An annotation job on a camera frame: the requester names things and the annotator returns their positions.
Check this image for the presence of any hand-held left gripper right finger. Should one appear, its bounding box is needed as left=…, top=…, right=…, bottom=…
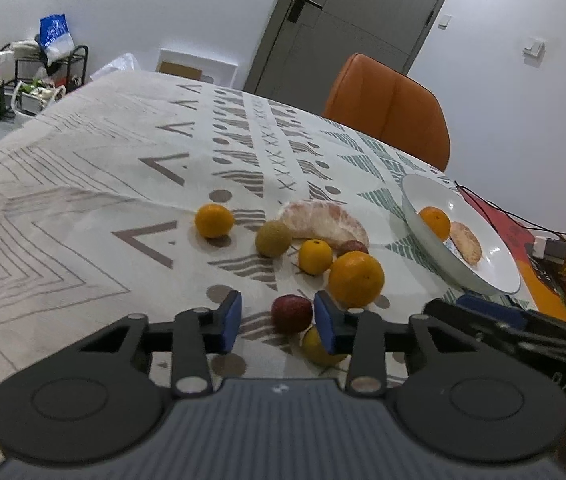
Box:
left=313, top=291, right=468, bottom=396

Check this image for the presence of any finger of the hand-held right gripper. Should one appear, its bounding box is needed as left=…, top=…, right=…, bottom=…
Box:
left=423, top=299, right=566, bottom=361
left=457, top=294, right=566, bottom=341

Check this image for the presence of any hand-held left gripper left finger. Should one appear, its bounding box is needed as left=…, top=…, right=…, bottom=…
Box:
left=77, top=290, right=242, bottom=397

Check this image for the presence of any white ceramic bowl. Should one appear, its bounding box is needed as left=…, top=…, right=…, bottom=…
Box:
left=401, top=173, right=522, bottom=296

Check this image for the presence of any large orange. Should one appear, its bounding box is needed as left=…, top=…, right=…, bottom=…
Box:
left=328, top=251, right=386, bottom=309

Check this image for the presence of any small orange mandarin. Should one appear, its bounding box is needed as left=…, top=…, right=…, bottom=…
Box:
left=297, top=239, right=334, bottom=276
left=194, top=203, right=235, bottom=239
left=419, top=206, right=452, bottom=241

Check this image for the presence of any small peeled pomelo piece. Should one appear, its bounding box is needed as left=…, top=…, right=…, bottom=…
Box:
left=449, top=221, right=484, bottom=266

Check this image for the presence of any yellow-green round fruit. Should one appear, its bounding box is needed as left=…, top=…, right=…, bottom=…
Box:
left=255, top=220, right=293, bottom=259

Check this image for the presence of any large peeled pomelo piece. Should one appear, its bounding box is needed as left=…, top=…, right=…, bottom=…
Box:
left=277, top=200, right=370, bottom=251

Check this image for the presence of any red and orange mat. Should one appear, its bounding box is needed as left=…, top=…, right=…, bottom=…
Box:
left=455, top=185, right=566, bottom=324

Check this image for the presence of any patterned tablecloth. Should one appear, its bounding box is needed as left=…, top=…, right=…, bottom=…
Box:
left=0, top=70, right=564, bottom=480

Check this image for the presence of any orange chair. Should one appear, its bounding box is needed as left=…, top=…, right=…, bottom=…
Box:
left=322, top=53, right=451, bottom=173

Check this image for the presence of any brown cardboard sheet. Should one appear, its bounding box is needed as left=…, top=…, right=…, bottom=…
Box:
left=157, top=61, right=204, bottom=80

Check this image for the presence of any white foam panel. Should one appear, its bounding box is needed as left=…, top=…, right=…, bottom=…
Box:
left=155, top=48, right=239, bottom=89

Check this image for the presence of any white plastic bag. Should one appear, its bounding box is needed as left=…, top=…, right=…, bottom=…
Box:
left=90, top=53, right=139, bottom=84

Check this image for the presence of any white basket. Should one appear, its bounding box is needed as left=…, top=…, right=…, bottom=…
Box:
left=12, top=80, right=67, bottom=117

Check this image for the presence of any black metal rack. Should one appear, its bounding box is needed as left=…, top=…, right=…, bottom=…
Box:
left=0, top=45, right=89, bottom=122

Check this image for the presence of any grey door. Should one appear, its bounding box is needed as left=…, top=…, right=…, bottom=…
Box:
left=243, top=0, right=464, bottom=107

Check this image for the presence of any blue and white bag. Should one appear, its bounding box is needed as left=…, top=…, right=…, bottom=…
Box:
left=39, top=14, right=75, bottom=66

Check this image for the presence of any black cable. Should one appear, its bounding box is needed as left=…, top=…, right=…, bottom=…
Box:
left=455, top=182, right=566, bottom=242

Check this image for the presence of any white wall switch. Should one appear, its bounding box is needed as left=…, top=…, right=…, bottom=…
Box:
left=523, top=37, right=548, bottom=66

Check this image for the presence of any black door handle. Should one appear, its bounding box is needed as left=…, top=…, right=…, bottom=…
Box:
left=287, top=0, right=325, bottom=24

